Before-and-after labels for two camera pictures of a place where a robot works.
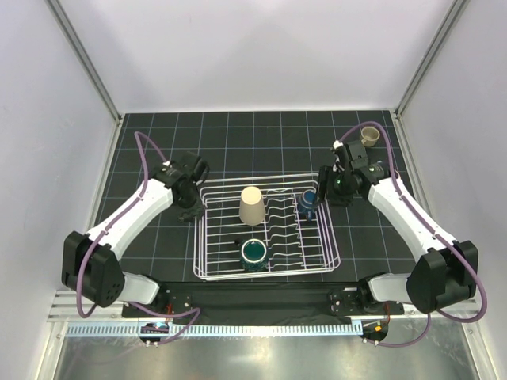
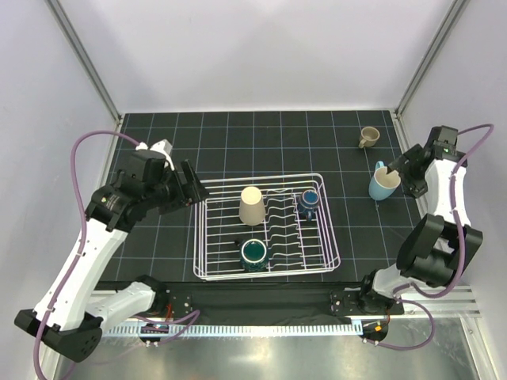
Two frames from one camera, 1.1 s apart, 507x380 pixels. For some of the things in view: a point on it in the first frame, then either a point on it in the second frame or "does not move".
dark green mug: (254, 254) does not move
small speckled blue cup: (308, 203) does not move
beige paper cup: (252, 210) does not move
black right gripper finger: (322, 188) -> (398, 164)
